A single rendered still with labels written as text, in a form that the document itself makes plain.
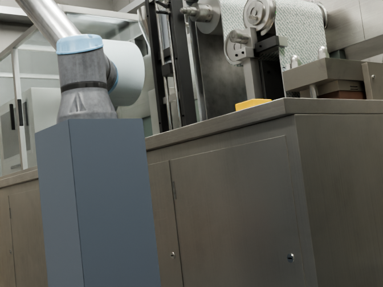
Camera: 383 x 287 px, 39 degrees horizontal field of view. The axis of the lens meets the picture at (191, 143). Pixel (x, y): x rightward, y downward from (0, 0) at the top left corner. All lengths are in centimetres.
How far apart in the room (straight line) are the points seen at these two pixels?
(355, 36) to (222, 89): 51
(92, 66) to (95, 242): 42
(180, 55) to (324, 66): 56
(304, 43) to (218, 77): 39
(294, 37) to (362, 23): 26
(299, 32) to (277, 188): 64
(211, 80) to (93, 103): 78
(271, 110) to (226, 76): 77
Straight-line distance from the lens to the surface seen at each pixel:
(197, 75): 203
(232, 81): 209
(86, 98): 133
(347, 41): 197
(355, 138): 149
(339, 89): 159
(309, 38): 186
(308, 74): 159
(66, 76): 137
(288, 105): 131
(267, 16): 176
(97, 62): 138
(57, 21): 157
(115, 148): 130
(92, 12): 260
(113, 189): 128
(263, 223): 141
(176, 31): 192
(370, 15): 193
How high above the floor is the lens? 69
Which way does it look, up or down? 6 degrees up
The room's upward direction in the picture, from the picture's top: 7 degrees counter-clockwise
